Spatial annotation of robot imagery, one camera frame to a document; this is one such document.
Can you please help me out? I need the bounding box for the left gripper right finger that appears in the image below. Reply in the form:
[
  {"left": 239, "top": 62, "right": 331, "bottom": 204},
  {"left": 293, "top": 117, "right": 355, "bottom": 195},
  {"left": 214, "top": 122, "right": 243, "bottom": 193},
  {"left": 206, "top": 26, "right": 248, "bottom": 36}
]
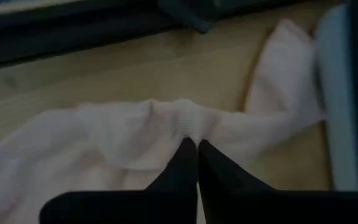
[{"left": 198, "top": 139, "right": 276, "bottom": 224}]

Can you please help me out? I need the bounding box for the pale pink garment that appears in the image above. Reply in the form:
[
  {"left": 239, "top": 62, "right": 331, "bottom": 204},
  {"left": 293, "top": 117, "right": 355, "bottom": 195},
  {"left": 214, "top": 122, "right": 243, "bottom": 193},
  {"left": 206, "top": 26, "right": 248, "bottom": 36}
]
[{"left": 0, "top": 18, "right": 326, "bottom": 224}]

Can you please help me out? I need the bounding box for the navy white striped basket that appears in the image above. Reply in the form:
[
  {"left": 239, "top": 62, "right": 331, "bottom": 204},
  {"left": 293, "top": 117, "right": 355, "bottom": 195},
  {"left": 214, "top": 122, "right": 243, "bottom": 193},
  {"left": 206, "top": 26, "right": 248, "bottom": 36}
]
[{"left": 313, "top": 0, "right": 358, "bottom": 194}]

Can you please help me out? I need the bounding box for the black table border rail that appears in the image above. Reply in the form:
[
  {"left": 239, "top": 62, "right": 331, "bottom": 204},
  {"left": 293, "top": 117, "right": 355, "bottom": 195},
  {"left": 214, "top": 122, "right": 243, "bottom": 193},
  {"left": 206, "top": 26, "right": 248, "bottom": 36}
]
[{"left": 0, "top": 0, "right": 323, "bottom": 72}]

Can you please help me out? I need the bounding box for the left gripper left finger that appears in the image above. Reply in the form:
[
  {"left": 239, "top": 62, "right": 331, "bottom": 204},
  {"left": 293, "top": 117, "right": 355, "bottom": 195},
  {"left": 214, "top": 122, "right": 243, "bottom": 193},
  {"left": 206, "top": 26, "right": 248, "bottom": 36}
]
[{"left": 144, "top": 138, "right": 198, "bottom": 224}]

